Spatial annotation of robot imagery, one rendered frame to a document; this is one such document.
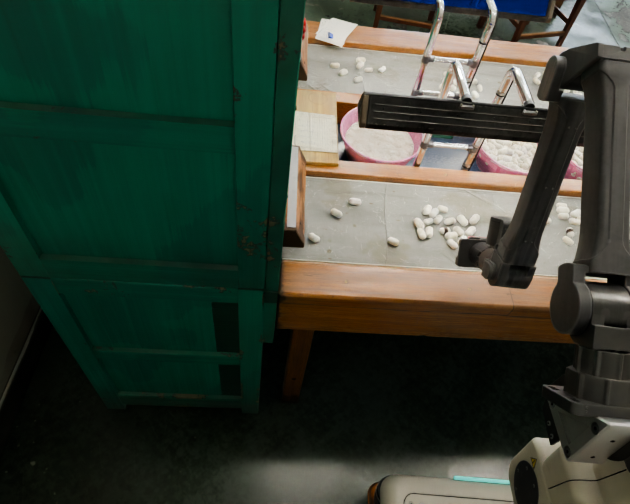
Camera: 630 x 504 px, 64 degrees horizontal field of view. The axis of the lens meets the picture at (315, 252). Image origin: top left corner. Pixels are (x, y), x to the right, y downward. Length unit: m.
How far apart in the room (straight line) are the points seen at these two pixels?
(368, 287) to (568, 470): 0.56
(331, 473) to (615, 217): 1.34
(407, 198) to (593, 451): 0.91
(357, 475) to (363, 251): 0.84
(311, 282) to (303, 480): 0.82
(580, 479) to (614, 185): 0.54
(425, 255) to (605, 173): 0.68
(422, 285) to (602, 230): 0.60
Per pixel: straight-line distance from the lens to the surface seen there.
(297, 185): 1.30
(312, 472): 1.86
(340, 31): 2.07
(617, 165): 0.82
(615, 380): 0.76
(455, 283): 1.33
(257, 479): 1.84
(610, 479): 1.07
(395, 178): 1.52
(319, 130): 1.59
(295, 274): 1.25
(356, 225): 1.40
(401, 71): 1.98
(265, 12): 0.68
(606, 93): 0.85
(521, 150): 1.82
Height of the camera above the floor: 1.80
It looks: 54 degrees down
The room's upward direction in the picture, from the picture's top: 10 degrees clockwise
